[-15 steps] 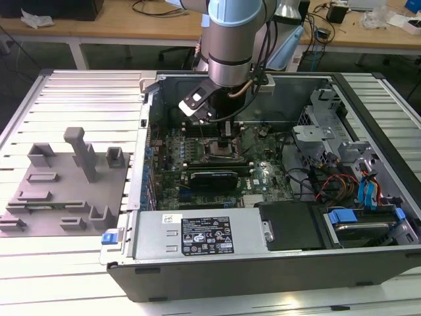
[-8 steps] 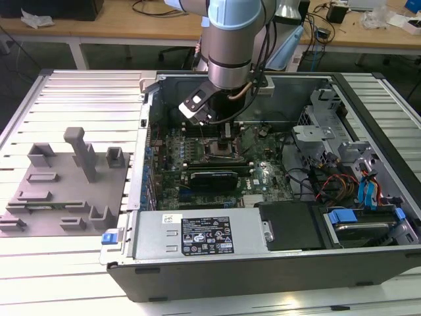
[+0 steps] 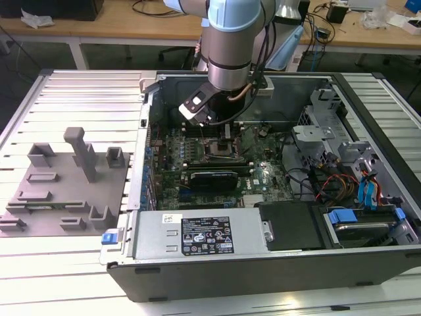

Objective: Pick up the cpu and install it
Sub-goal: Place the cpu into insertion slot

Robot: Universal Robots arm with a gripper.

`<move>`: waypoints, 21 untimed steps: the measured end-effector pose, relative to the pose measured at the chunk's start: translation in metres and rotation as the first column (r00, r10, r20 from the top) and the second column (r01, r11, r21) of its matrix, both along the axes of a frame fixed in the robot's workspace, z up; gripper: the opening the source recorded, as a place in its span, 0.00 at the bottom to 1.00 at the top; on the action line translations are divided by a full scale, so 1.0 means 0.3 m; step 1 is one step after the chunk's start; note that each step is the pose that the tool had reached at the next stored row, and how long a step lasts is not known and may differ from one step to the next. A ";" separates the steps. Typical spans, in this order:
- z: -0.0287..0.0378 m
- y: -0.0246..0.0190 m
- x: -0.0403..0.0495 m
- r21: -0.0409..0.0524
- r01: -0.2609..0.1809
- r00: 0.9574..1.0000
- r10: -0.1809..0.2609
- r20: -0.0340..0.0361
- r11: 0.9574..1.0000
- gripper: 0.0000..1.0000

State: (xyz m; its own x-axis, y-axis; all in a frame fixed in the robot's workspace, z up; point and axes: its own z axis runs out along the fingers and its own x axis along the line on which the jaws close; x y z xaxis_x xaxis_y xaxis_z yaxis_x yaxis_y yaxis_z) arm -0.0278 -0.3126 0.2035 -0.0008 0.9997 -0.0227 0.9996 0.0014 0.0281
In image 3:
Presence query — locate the CPU socket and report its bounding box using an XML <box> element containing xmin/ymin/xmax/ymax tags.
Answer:
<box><xmin>203</xmin><ymin>136</ymin><xmax>240</xmax><ymax>163</ymax></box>

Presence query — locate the black RAM slot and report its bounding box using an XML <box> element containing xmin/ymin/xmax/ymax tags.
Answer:
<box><xmin>184</xmin><ymin>159</ymin><xmax>253</xmax><ymax>165</ymax></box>
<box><xmin>187</xmin><ymin>164</ymin><xmax>254</xmax><ymax>171</ymax></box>
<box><xmin>186</xmin><ymin>132</ymin><xmax>243</xmax><ymax>137</ymax></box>
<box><xmin>184</xmin><ymin>127</ymin><xmax>243</xmax><ymax>133</ymax></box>

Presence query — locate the green motherboard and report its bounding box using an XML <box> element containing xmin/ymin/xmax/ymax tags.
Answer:
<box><xmin>144</xmin><ymin>120</ymin><xmax>295</xmax><ymax>211</ymax></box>

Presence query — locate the black graphics card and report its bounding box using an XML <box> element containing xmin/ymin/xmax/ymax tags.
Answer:
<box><xmin>189</xmin><ymin>170</ymin><xmax>240</xmax><ymax>192</ymax></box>

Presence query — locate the grey metal drive cage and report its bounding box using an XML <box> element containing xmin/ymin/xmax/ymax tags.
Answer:
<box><xmin>291</xmin><ymin>105</ymin><xmax>349</xmax><ymax>172</ymax></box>

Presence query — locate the silver chipset heatsink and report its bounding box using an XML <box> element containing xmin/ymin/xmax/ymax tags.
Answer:
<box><xmin>242</xmin><ymin>194</ymin><xmax>264</xmax><ymax>209</ymax></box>

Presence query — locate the black plastic shroud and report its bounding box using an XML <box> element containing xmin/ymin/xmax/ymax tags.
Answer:
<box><xmin>255</xmin><ymin>201</ymin><xmax>326</xmax><ymax>251</ymax></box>

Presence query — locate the grey power supply unit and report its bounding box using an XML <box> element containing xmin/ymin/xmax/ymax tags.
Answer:
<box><xmin>133</xmin><ymin>210</ymin><xmax>274</xmax><ymax>261</ymax></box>

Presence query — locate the small black cube device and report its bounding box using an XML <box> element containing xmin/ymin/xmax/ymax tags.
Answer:
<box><xmin>326</xmin><ymin>3</ymin><xmax>349</xmax><ymax>24</ymax></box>

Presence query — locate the clear plastic bag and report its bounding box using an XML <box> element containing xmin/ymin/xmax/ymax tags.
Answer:
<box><xmin>360</xmin><ymin>6</ymin><xmax>392</xmax><ymax>30</ymax></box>

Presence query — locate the white flat device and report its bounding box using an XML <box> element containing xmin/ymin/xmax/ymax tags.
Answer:
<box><xmin>348</xmin><ymin>0</ymin><xmax>386</xmax><ymax>9</ymax></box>

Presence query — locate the blue case latch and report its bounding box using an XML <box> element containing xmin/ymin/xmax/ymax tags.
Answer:
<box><xmin>101</xmin><ymin>231</ymin><xmax>119</xmax><ymax>246</ymax></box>

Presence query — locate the black open PC case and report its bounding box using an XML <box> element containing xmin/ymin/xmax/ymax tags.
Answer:
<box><xmin>105</xmin><ymin>70</ymin><xmax>421</xmax><ymax>303</ymax></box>

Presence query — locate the large black box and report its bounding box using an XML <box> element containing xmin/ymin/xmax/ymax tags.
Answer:
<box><xmin>0</xmin><ymin>0</ymin><xmax>105</xmax><ymax>20</ymax></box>

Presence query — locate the metal disk bay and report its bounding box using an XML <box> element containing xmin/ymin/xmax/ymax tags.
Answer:
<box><xmin>337</xmin><ymin>140</ymin><xmax>414</xmax><ymax>248</ymax></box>

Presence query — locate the hard disk in blue carrier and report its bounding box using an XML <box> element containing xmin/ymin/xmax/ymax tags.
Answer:
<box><xmin>324</xmin><ymin>207</ymin><xmax>407</xmax><ymax>248</ymax></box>

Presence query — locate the grey parts rack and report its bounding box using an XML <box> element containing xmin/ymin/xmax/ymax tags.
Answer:
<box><xmin>0</xmin><ymin>126</ymin><xmax>134</xmax><ymax>238</ymax></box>

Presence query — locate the white cardboard box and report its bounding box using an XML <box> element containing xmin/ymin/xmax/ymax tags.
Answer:
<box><xmin>387</xmin><ymin>13</ymin><xmax>421</xmax><ymax>36</ymax></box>

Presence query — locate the green RAM stick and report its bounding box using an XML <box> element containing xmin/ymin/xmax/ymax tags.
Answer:
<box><xmin>22</xmin><ymin>203</ymin><xmax>70</xmax><ymax>211</ymax></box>

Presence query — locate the white crumpled paper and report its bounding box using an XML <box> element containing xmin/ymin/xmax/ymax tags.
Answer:
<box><xmin>21</xmin><ymin>8</ymin><xmax>54</xmax><ymax>29</ymax></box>

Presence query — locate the black camera cable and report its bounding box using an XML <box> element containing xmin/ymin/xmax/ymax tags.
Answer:
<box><xmin>209</xmin><ymin>18</ymin><xmax>279</xmax><ymax>126</ymax></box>

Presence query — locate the red yellow wire bundle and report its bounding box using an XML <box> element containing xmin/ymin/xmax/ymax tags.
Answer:
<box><xmin>314</xmin><ymin>172</ymin><xmax>360</xmax><ymax>202</ymax></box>

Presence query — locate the blue flat data cable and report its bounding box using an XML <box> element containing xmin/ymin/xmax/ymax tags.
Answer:
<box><xmin>357</xmin><ymin>171</ymin><xmax>381</xmax><ymax>211</ymax></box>

